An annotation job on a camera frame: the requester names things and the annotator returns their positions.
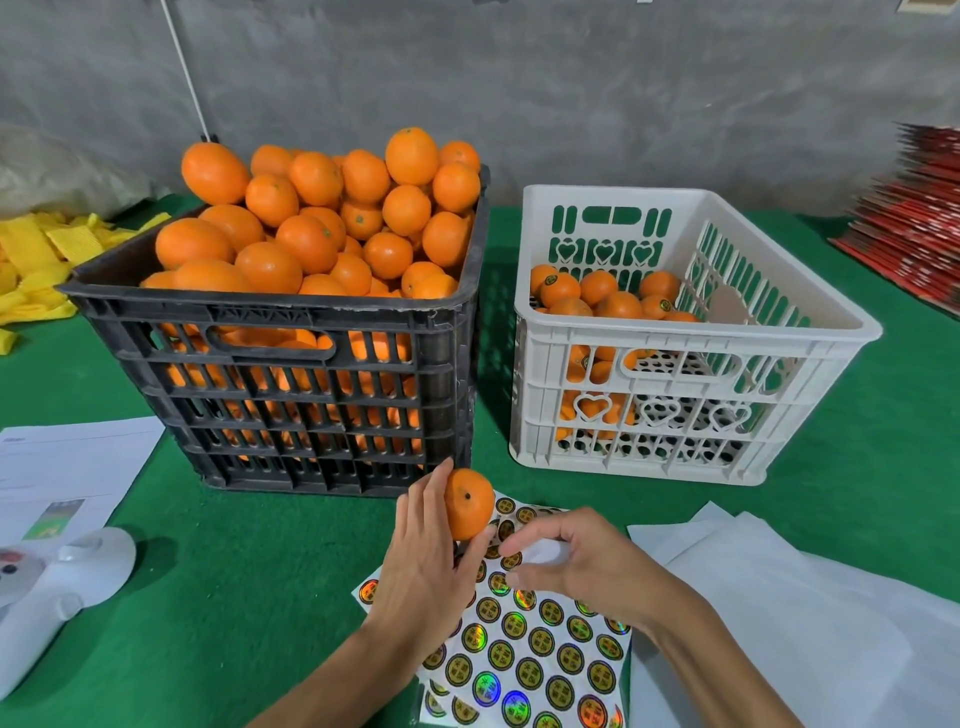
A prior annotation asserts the person's left hand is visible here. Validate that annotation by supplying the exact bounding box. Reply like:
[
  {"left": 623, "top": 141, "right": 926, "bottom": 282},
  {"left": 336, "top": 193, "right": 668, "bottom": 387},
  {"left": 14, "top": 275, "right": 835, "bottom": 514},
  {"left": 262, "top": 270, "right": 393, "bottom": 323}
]
[{"left": 367, "top": 457, "right": 497, "bottom": 662}]

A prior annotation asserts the person's right hand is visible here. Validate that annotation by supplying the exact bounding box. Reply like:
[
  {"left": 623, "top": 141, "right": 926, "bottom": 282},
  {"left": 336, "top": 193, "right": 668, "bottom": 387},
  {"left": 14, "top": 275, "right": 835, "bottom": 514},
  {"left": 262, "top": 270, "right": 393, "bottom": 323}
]
[{"left": 495, "top": 507, "right": 677, "bottom": 632}]

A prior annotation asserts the single orange fruit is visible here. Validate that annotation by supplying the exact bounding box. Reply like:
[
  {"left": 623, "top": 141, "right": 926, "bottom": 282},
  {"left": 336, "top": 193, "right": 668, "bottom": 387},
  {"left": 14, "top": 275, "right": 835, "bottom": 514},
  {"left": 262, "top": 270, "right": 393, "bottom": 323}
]
[{"left": 444, "top": 468, "right": 497, "bottom": 543}]

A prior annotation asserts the holographic sticker sheet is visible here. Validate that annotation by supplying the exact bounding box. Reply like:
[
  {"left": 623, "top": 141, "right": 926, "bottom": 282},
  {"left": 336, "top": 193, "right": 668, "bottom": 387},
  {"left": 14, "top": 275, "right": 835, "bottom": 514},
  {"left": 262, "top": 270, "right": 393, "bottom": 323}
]
[{"left": 352, "top": 495, "right": 632, "bottom": 728}]

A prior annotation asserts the heap of labelled oranges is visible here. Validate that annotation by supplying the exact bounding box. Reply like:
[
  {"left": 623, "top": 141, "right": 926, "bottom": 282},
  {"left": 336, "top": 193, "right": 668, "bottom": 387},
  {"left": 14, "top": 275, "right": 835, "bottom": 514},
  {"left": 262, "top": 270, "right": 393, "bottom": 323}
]
[{"left": 528, "top": 264, "right": 699, "bottom": 444}]

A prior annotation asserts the black plastic crate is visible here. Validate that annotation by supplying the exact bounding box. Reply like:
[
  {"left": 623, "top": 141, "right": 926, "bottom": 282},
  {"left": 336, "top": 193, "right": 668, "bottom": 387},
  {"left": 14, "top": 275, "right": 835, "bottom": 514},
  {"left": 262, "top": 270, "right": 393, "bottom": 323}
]
[{"left": 60, "top": 172, "right": 491, "bottom": 498}]

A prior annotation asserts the white plastic crate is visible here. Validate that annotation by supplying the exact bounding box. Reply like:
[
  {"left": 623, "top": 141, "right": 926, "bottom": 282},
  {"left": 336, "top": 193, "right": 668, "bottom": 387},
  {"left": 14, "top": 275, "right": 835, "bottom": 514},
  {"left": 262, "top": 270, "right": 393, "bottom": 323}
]
[{"left": 510, "top": 184, "right": 885, "bottom": 488}]

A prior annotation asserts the pile of oranges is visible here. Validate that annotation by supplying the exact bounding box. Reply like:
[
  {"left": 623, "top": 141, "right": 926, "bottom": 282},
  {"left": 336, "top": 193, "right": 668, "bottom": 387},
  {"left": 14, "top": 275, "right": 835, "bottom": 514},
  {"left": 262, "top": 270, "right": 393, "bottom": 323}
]
[{"left": 139, "top": 126, "right": 485, "bottom": 459}]

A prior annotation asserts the person's right forearm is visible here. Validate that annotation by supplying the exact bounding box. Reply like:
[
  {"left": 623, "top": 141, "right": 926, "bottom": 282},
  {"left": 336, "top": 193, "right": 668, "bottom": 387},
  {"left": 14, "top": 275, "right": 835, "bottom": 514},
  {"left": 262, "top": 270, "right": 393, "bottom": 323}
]
[{"left": 645, "top": 592, "right": 804, "bottom": 728}]

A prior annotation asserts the white backing sheet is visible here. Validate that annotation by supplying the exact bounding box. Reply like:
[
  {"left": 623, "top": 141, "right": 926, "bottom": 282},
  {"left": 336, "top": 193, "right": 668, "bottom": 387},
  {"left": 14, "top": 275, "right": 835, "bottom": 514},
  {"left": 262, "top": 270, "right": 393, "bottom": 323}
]
[
  {"left": 810, "top": 562, "right": 960, "bottom": 728},
  {"left": 627, "top": 502, "right": 917, "bottom": 728}
]

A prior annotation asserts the green felt table cover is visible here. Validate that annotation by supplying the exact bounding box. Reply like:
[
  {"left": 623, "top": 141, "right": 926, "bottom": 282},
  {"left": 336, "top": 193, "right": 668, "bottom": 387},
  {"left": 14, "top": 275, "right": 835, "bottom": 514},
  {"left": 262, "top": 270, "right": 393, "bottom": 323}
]
[{"left": 0, "top": 202, "right": 960, "bottom": 728}]

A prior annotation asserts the white handheld controller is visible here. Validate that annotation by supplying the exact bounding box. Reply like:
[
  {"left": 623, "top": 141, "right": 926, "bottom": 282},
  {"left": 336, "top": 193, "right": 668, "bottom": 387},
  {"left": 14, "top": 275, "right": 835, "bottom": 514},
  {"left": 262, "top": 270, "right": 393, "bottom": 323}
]
[{"left": 0, "top": 525, "right": 137, "bottom": 699}]

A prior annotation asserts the white printed paper sheet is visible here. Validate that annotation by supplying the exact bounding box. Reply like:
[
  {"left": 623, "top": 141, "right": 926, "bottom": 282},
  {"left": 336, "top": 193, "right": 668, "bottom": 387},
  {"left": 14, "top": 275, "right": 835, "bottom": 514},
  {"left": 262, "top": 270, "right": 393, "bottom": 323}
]
[{"left": 0, "top": 415, "right": 167, "bottom": 549}]

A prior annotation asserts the stack of red cardboard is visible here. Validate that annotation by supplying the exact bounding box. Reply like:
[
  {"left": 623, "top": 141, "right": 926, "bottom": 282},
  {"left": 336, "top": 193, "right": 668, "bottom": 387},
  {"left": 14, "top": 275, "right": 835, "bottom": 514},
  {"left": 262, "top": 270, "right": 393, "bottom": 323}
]
[{"left": 829, "top": 123, "right": 960, "bottom": 320}]

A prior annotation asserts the pile of yellow bags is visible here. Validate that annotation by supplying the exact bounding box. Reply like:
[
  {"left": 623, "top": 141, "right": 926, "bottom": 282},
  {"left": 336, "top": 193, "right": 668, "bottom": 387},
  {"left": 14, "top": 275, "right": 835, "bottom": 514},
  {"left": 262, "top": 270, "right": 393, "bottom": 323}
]
[{"left": 0, "top": 210, "right": 171, "bottom": 356}]

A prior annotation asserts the beige woven sack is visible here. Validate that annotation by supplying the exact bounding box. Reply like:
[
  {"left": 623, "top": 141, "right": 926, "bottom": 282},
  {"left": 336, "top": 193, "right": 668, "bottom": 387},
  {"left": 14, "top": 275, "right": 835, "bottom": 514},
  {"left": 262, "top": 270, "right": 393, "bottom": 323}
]
[{"left": 0, "top": 123, "right": 152, "bottom": 219}]

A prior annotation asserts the white pole with black base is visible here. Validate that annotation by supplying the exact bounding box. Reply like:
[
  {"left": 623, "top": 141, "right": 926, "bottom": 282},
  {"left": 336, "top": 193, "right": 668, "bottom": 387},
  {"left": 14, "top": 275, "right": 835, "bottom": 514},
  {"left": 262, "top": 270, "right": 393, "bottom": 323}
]
[{"left": 159, "top": 0, "right": 219, "bottom": 144}]

